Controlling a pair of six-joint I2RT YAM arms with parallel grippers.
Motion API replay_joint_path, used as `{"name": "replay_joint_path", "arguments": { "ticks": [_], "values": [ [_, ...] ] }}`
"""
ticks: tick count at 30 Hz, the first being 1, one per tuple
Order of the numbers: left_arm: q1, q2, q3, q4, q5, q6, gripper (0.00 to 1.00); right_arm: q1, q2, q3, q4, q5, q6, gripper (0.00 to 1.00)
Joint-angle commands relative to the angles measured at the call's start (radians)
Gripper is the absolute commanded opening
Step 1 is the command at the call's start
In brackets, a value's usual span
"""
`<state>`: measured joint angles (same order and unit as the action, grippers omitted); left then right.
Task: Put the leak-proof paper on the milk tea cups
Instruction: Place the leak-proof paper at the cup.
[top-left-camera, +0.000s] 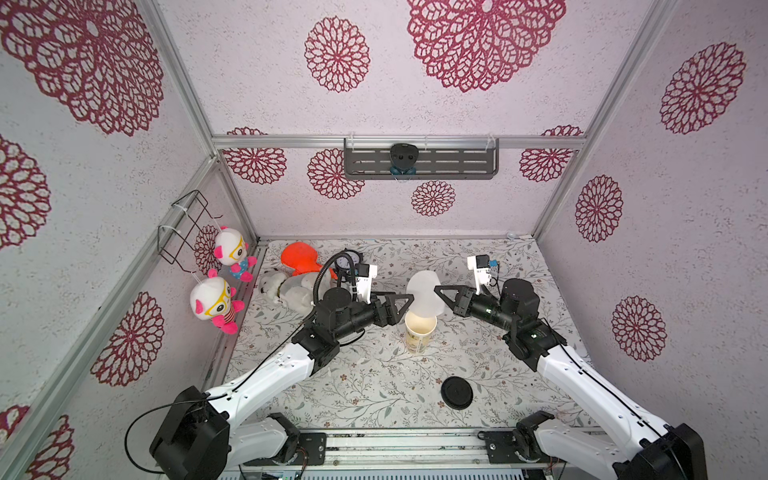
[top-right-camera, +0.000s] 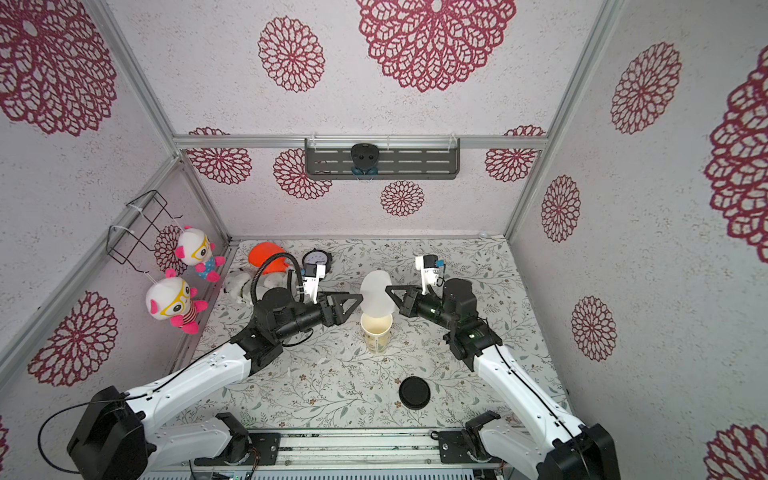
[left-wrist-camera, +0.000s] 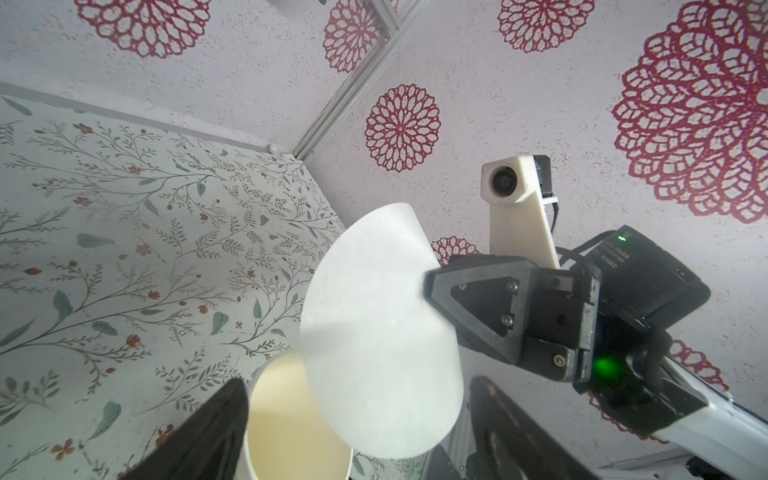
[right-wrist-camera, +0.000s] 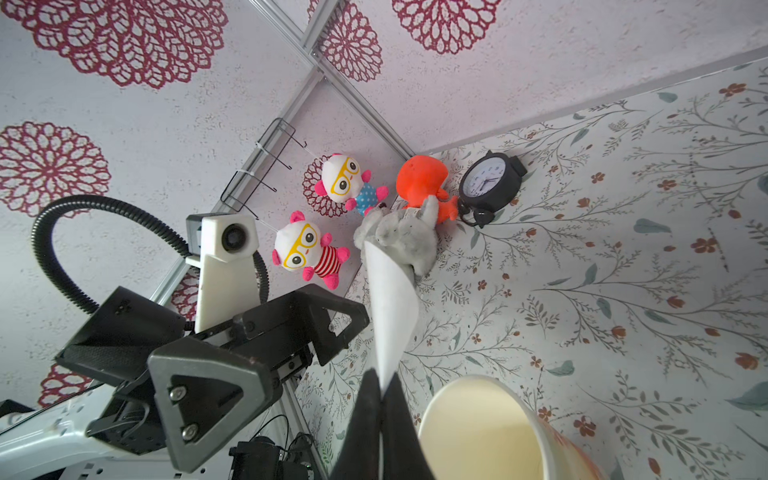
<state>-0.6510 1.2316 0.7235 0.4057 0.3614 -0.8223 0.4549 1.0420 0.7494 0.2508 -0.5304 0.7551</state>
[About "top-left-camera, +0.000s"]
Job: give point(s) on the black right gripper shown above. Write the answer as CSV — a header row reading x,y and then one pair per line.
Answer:
x,y
462,302

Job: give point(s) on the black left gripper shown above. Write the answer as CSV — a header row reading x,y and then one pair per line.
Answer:
x,y
381,309

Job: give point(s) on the black cup lid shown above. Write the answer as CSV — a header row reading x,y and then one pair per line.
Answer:
x,y
456,393

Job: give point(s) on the floral paper milk tea cup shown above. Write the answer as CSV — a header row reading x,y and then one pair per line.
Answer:
x,y
419,331

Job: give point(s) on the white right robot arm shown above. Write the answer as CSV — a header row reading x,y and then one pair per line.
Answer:
x,y
640,445

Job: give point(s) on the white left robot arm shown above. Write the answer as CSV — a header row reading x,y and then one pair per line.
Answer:
x,y
203,432

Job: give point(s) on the black alarm clock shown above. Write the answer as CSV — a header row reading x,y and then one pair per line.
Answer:
x,y
345,265

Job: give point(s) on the white plush dog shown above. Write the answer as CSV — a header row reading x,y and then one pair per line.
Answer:
x,y
292,292

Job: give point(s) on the orange plastic toy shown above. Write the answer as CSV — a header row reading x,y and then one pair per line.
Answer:
x,y
300,258

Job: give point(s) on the plush doll blue dress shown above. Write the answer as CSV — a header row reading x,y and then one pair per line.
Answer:
x,y
232,251

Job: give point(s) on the plush doll striped dress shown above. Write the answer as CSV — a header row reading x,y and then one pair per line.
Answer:
x,y
213,299

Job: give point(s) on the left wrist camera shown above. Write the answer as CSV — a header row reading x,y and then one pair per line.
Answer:
x,y
364,276

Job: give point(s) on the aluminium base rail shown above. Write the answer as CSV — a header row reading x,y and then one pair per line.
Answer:
x,y
419,453

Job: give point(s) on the grey wall shelf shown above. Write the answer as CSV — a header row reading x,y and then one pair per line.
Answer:
x,y
373,163

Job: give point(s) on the black camera on shelf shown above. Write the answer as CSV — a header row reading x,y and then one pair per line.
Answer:
x,y
403,159

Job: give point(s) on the black wire basket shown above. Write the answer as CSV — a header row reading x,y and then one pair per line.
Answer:
x,y
189,242

